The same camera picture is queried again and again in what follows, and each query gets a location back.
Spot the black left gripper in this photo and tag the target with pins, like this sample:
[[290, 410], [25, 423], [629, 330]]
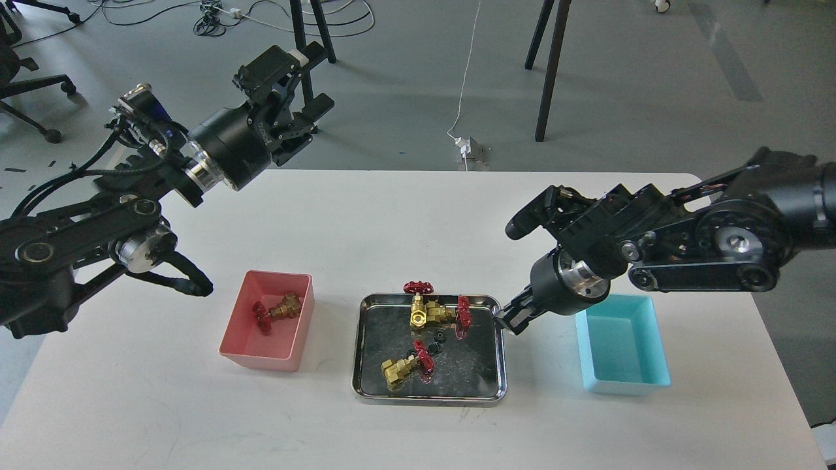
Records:
[[235, 145]]

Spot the shiny metal tray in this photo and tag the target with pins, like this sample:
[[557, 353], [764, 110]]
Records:
[[443, 363]]

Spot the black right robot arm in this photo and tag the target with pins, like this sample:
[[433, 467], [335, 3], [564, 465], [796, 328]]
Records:
[[729, 233]]

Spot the pink plastic box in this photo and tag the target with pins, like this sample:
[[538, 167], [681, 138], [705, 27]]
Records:
[[280, 348]]

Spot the brass valve red handle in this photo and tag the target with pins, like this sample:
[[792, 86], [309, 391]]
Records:
[[418, 309], [437, 313], [289, 307], [396, 372]]

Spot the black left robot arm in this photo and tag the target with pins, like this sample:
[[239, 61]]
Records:
[[78, 233]]

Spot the black table legs right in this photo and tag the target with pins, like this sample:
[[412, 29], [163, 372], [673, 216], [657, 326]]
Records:
[[555, 50]]

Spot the white power adapter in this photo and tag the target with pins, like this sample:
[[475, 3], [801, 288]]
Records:
[[471, 150]]

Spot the light blue plastic box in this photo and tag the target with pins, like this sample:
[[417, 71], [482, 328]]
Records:
[[620, 347]]

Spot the brass valve upright red handle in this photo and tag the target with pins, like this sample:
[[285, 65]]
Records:
[[418, 309]]

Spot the black office chair base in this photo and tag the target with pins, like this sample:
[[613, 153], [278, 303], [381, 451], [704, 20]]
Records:
[[11, 64]]

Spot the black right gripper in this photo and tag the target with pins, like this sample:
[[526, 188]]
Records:
[[558, 284]]

